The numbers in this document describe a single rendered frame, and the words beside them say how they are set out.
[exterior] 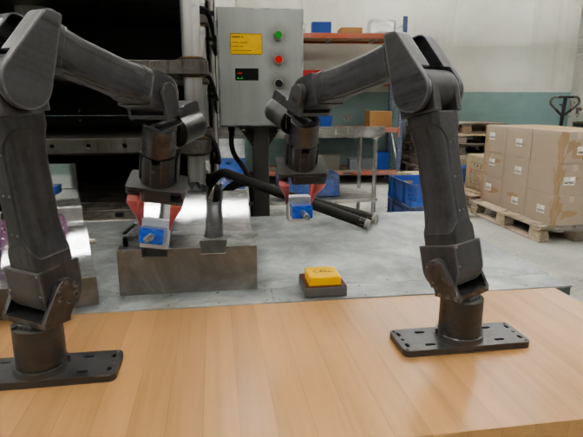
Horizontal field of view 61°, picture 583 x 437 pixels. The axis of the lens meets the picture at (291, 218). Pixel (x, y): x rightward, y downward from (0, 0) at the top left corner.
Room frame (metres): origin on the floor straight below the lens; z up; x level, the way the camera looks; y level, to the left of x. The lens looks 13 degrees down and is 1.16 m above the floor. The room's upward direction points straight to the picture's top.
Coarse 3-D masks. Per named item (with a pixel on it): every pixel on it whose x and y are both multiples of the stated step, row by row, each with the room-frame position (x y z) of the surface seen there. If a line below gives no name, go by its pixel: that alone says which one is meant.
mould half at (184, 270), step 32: (192, 192) 1.22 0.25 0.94; (224, 192) 1.22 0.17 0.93; (192, 224) 1.09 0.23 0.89; (224, 224) 1.10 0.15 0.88; (128, 256) 0.87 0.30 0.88; (192, 256) 0.89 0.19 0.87; (224, 256) 0.90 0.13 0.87; (256, 256) 0.91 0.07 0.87; (128, 288) 0.87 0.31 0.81; (160, 288) 0.88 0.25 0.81; (192, 288) 0.89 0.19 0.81; (224, 288) 0.90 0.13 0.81; (256, 288) 0.91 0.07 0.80
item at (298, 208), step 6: (294, 198) 1.04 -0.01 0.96; (300, 198) 1.05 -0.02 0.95; (306, 198) 1.05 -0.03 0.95; (288, 204) 1.04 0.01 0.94; (294, 204) 1.03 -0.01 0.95; (300, 204) 1.03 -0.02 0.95; (306, 204) 1.02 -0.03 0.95; (288, 210) 1.04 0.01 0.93; (294, 210) 1.00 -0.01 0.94; (300, 210) 1.00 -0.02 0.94; (306, 210) 1.01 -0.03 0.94; (288, 216) 1.04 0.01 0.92; (294, 216) 1.00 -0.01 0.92; (300, 216) 1.00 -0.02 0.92; (306, 216) 0.97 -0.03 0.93
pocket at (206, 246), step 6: (204, 240) 0.94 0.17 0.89; (210, 240) 0.94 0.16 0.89; (216, 240) 0.94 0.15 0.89; (222, 240) 0.94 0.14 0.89; (204, 246) 0.94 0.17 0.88; (210, 246) 0.94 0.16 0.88; (216, 246) 0.94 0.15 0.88; (222, 246) 0.94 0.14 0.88; (204, 252) 0.94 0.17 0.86; (210, 252) 0.94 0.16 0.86; (216, 252) 0.94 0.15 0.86; (222, 252) 0.94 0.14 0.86
